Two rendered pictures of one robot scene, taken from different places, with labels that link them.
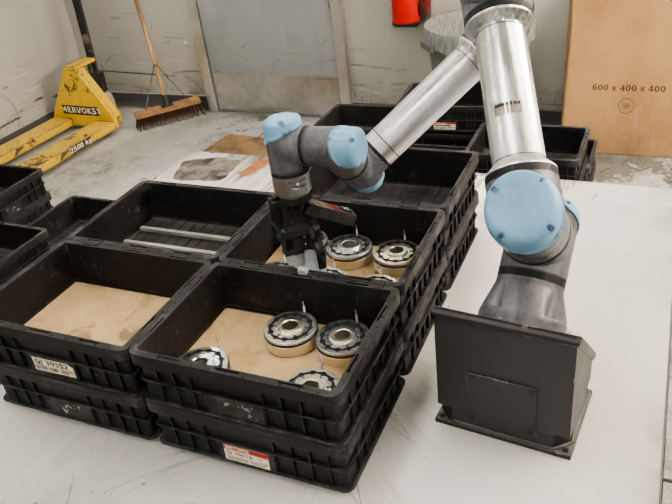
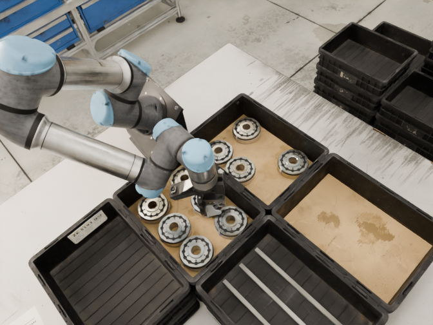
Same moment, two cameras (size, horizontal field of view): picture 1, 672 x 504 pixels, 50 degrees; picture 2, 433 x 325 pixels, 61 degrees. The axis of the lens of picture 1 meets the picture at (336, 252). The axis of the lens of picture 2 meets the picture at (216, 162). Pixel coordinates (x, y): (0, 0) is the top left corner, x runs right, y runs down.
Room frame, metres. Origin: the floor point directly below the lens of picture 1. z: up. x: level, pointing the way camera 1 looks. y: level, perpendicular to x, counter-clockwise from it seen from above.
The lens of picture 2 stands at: (1.72, 0.36, 1.92)
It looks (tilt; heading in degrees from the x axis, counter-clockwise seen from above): 55 degrees down; 208
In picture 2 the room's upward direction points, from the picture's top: 11 degrees counter-clockwise
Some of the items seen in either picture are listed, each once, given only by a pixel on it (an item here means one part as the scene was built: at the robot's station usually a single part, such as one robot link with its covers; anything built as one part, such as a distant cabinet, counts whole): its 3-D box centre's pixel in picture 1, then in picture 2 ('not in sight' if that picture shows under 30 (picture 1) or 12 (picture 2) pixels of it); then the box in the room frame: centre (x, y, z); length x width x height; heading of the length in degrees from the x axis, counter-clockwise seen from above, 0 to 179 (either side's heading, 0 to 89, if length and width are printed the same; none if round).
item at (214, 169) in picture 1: (204, 167); not in sight; (2.24, 0.40, 0.71); 0.22 x 0.19 x 0.01; 63
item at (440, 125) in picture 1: (450, 144); not in sight; (2.91, -0.56, 0.37); 0.42 x 0.34 x 0.46; 63
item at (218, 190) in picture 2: (295, 220); (209, 188); (1.25, 0.07, 0.99); 0.09 x 0.08 x 0.12; 109
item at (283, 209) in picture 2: (98, 313); (353, 230); (1.20, 0.49, 0.87); 0.40 x 0.30 x 0.11; 63
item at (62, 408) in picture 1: (113, 354); not in sight; (1.20, 0.49, 0.76); 0.40 x 0.30 x 0.12; 63
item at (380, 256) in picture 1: (396, 252); (153, 206); (1.30, -0.13, 0.86); 0.10 x 0.10 x 0.01
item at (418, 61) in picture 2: not in sight; (393, 60); (-0.31, 0.63, 0.26); 0.40 x 0.30 x 0.23; 63
